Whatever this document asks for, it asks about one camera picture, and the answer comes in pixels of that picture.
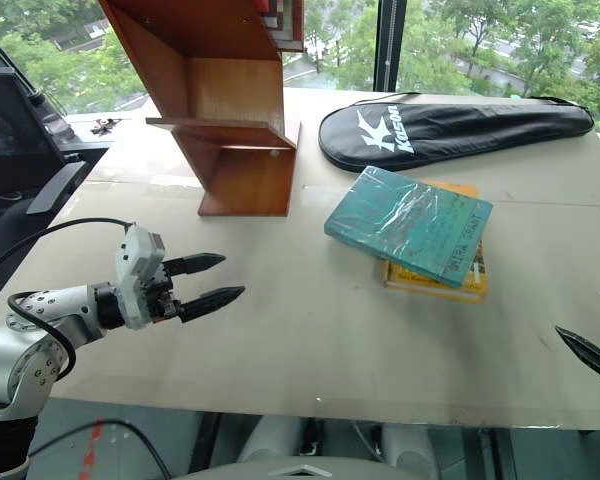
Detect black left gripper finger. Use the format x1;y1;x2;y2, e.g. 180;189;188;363
178;285;246;324
161;252;227;278

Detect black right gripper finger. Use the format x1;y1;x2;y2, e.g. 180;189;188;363
554;325;600;392

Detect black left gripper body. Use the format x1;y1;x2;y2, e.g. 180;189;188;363
140;260;186;324

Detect brown wooden zigzag bookshelf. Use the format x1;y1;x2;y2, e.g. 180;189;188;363
97;0;305;218

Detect yellow book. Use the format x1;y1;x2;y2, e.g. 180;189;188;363
383;180;489;305

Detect teal plastic-wrapped book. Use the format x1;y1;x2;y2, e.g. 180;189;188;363
323;165;495;289

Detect grey robot torso front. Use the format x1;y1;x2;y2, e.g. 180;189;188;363
172;453;426;480

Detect black office chair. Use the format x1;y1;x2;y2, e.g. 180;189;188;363
0;23;112;321

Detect black Kason racket bag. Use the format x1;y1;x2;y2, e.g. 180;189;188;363
317;92;595;174

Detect books on shelf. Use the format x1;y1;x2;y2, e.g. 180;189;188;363
253;0;306;53

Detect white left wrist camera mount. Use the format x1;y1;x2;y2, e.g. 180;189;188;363
113;225;167;331

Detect black floor cable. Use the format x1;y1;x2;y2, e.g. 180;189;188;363
27;418;174;480

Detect black window frame post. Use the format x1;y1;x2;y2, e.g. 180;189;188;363
373;0;407;94

